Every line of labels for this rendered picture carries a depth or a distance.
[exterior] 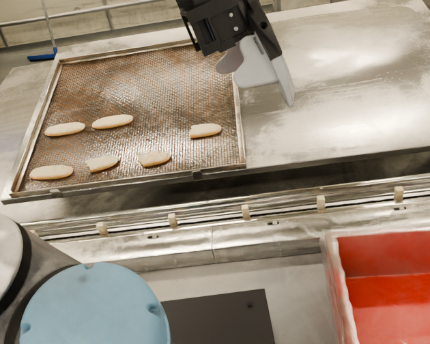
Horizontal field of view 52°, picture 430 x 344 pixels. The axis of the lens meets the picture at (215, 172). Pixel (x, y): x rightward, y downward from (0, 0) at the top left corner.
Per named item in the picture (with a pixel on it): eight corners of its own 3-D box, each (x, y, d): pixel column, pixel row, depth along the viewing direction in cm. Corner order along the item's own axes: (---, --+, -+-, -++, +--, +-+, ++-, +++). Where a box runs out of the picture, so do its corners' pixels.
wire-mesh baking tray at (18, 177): (11, 198, 93) (8, 194, 92) (61, 63, 127) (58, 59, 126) (246, 168, 89) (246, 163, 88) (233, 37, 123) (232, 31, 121)
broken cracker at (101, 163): (80, 175, 94) (78, 172, 94) (81, 163, 97) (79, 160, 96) (125, 164, 94) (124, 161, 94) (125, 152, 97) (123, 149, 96)
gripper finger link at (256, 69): (253, 124, 50) (219, 57, 52) (301, 102, 50) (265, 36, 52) (253, 115, 47) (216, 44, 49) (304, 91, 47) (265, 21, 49)
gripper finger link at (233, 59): (219, 86, 65) (205, 39, 57) (255, 69, 65) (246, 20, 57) (227, 100, 63) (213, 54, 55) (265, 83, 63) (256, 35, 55)
